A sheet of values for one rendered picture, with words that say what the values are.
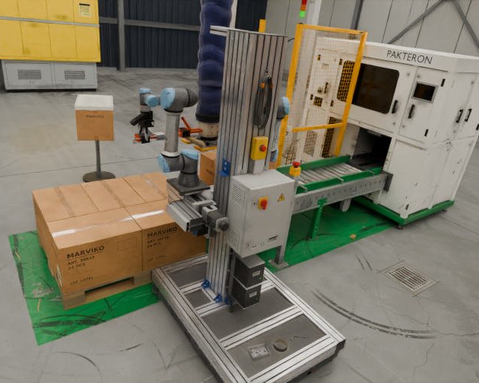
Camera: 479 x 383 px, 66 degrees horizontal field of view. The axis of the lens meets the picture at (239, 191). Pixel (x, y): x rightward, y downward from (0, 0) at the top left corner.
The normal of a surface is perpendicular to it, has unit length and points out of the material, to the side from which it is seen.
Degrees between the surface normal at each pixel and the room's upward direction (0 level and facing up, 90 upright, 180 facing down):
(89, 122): 90
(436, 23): 90
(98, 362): 0
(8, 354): 0
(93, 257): 90
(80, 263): 90
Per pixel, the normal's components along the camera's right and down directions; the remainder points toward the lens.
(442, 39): -0.81, 0.17
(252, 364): 0.11, -0.90
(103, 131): 0.30, 0.43
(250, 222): 0.57, 0.40
